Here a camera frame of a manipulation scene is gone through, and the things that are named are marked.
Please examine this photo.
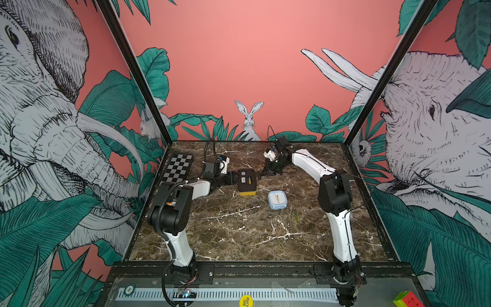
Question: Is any yellow square alarm clock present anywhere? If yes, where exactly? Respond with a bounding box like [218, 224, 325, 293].
[237, 168, 257, 196]

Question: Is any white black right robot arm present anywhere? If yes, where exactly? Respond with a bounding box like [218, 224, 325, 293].
[261, 137, 363, 286]

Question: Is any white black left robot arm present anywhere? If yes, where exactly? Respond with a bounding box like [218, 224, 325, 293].
[147, 156, 237, 279]

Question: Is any light blue small alarm clock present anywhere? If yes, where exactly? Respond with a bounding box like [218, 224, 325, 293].
[268, 191, 288, 210]

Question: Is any black white chessboard box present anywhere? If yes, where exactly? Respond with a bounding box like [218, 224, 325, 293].
[158, 152, 194, 187]

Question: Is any yellow round sticker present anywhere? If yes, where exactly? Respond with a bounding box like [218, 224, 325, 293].
[239, 295, 254, 307]

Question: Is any colourful puzzle cube on ledge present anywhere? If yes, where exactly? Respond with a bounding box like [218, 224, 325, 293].
[393, 291, 424, 307]

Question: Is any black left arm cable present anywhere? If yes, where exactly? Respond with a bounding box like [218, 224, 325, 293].
[147, 181, 189, 246]

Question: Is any white perforated rail strip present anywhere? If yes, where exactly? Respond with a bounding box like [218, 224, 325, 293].
[115, 288, 338, 303]

